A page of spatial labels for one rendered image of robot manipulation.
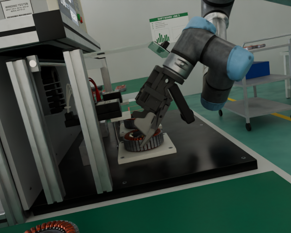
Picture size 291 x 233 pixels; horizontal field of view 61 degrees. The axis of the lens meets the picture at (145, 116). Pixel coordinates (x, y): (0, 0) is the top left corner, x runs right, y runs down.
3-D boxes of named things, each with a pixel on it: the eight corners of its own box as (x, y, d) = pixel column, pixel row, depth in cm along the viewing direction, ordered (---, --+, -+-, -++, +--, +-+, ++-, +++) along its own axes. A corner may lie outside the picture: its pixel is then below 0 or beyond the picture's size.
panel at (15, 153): (83, 126, 113) (67, 60, 107) (29, 209, 49) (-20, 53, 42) (81, 127, 113) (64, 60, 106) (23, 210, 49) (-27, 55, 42)
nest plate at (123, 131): (156, 119, 101) (156, 116, 101) (162, 128, 87) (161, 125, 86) (120, 126, 101) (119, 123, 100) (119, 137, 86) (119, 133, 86)
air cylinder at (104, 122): (109, 131, 97) (106, 117, 96) (108, 136, 90) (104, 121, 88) (96, 133, 97) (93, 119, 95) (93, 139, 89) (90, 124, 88)
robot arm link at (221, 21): (197, 14, 102) (192, 111, 75) (202, -12, 93) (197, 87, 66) (226, 16, 101) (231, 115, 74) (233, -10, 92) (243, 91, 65)
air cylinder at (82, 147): (104, 152, 73) (100, 135, 72) (102, 162, 66) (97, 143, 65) (87, 156, 73) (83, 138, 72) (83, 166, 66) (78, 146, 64)
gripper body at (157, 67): (133, 101, 71) (155, 64, 69) (158, 115, 72) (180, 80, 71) (134, 105, 63) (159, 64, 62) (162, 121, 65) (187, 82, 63)
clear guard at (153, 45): (163, 58, 106) (160, 43, 105) (174, 56, 83) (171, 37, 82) (87, 72, 105) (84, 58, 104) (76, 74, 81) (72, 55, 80)
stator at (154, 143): (160, 135, 76) (159, 123, 75) (167, 147, 65) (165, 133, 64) (124, 142, 75) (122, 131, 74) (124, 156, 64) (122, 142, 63)
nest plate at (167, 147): (166, 136, 78) (166, 132, 77) (176, 152, 63) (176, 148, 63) (119, 145, 77) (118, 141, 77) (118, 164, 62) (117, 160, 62)
